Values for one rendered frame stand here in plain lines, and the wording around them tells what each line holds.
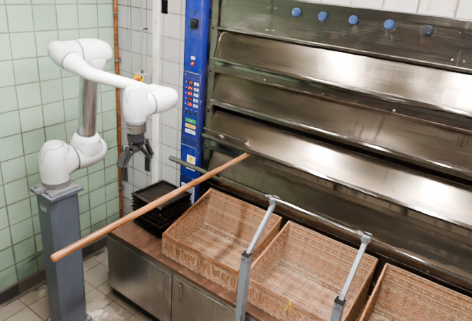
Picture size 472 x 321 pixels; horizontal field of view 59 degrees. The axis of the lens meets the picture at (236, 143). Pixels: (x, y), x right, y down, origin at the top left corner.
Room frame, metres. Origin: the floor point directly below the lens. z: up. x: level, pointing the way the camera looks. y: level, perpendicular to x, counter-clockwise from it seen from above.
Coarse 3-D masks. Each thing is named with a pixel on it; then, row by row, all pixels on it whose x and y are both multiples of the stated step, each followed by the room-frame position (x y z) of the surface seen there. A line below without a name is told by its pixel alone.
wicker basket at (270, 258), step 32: (288, 224) 2.13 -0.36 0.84; (288, 256) 2.07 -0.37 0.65; (320, 256) 1.98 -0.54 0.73; (352, 256) 1.91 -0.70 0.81; (256, 288) 1.84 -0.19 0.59; (288, 288) 1.86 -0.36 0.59; (320, 288) 1.88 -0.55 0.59; (352, 288) 1.84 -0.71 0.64; (288, 320) 1.60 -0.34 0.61; (320, 320) 1.51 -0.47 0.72; (352, 320) 1.63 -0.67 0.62
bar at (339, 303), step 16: (176, 160) 2.19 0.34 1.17; (224, 176) 2.02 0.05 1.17; (256, 192) 1.89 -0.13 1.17; (272, 208) 1.81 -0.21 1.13; (288, 208) 1.78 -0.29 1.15; (336, 224) 1.65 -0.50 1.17; (256, 240) 1.71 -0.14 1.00; (368, 240) 1.55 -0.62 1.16; (240, 272) 1.65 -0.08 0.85; (352, 272) 1.48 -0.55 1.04; (240, 288) 1.64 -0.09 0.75; (240, 304) 1.64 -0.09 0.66; (336, 304) 1.38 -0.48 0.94; (240, 320) 1.63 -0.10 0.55; (336, 320) 1.37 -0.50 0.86
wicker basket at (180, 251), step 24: (216, 192) 2.43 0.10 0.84; (192, 216) 2.31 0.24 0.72; (216, 216) 2.38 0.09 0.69; (240, 216) 2.30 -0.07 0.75; (168, 240) 2.05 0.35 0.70; (192, 240) 2.23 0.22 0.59; (216, 240) 2.25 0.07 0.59; (240, 240) 2.25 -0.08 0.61; (264, 240) 2.01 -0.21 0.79; (192, 264) 1.95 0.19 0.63; (216, 264) 1.86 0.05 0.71
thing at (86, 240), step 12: (240, 156) 2.24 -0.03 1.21; (216, 168) 2.05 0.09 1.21; (204, 180) 1.94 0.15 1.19; (180, 192) 1.78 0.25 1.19; (156, 204) 1.64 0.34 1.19; (132, 216) 1.52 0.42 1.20; (108, 228) 1.42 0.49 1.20; (84, 240) 1.33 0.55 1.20; (60, 252) 1.24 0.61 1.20; (72, 252) 1.28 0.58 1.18
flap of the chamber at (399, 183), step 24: (216, 120) 2.50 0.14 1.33; (240, 120) 2.44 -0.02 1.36; (240, 144) 2.32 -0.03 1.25; (264, 144) 2.26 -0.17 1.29; (288, 144) 2.21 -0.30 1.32; (312, 144) 2.16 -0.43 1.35; (312, 168) 2.06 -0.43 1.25; (336, 168) 2.01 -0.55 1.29; (360, 168) 1.97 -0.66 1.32; (384, 168) 1.93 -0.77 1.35; (408, 168) 1.89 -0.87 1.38; (360, 192) 1.89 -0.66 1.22; (384, 192) 1.84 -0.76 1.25; (408, 192) 1.81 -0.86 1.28; (432, 192) 1.77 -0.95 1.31; (456, 192) 1.74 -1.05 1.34; (456, 216) 1.66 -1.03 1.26
